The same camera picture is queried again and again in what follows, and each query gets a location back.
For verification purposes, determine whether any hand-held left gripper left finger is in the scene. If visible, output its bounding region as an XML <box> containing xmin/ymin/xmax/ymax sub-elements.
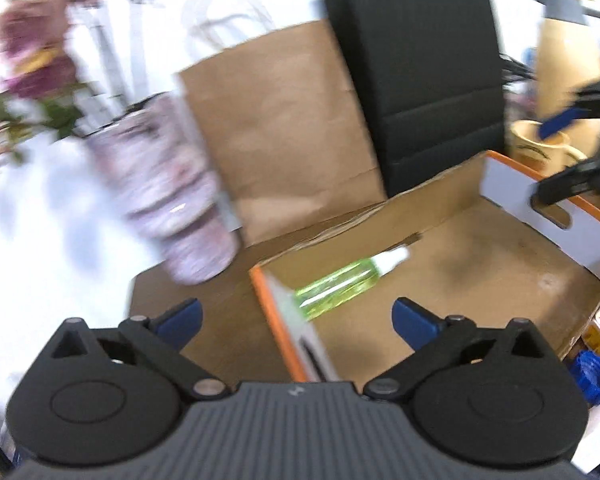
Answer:
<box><xmin>51</xmin><ymin>297</ymin><xmax>232</xmax><ymax>404</ymax></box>

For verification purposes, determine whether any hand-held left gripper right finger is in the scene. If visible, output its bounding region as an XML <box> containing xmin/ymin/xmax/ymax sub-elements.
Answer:
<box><xmin>362</xmin><ymin>297</ymin><xmax>552</xmax><ymax>406</ymax></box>

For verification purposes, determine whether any black paper bag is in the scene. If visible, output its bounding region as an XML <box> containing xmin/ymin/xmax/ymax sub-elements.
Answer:
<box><xmin>320</xmin><ymin>0</ymin><xmax>508</xmax><ymax>198</ymax></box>

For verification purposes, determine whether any brown paper bag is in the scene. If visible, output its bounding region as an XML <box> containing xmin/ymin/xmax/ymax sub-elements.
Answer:
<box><xmin>177</xmin><ymin>0</ymin><xmax>386</xmax><ymax>248</ymax></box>

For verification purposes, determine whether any green spray bottle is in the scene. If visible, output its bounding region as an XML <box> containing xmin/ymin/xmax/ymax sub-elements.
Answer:
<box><xmin>294</xmin><ymin>246</ymin><xmax>411</xmax><ymax>321</ymax></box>

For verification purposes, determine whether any yellow mug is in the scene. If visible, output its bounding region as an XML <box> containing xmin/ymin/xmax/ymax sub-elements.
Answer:
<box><xmin>510</xmin><ymin>120</ymin><xmax>588</xmax><ymax>176</ymax></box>

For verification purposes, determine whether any beige thermos jug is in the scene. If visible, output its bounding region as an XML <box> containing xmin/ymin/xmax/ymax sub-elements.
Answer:
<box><xmin>532</xmin><ymin>0</ymin><xmax>600</xmax><ymax>161</ymax></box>

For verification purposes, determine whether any orange cardboard box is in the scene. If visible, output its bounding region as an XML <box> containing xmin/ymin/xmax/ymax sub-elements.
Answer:
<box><xmin>250</xmin><ymin>150</ymin><xmax>600</xmax><ymax>383</ymax></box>

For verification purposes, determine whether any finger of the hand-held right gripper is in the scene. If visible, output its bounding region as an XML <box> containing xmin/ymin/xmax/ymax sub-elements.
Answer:
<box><xmin>536</xmin><ymin>77</ymin><xmax>600</xmax><ymax>141</ymax></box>
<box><xmin>536</xmin><ymin>152</ymin><xmax>600</xmax><ymax>207</ymax></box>

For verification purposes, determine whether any black cable bundle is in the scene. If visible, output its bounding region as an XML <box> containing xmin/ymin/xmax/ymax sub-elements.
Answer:
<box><xmin>500</xmin><ymin>52</ymin><xmax>537</xmax><ymax>83</ymax></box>

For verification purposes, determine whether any blue ridged lid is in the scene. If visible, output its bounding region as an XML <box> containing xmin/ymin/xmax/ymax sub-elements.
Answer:
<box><xmin>569</xmin><ymin>350</ymin><xmax>600</xmax><ymax>406</ymax></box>

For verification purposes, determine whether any dried pink flower bouquet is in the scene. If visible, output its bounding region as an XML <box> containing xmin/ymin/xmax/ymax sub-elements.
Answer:
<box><xmin>0</xmin><ymin>0</ymin><xmax>131</xmax><ymax>181</ymax></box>

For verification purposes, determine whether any purple marbled vase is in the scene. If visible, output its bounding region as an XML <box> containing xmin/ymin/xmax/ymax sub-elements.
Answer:
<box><xmin>82</xmin><ymin>92</ymin><xmax>241</xmax><ymax>283</ymax></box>

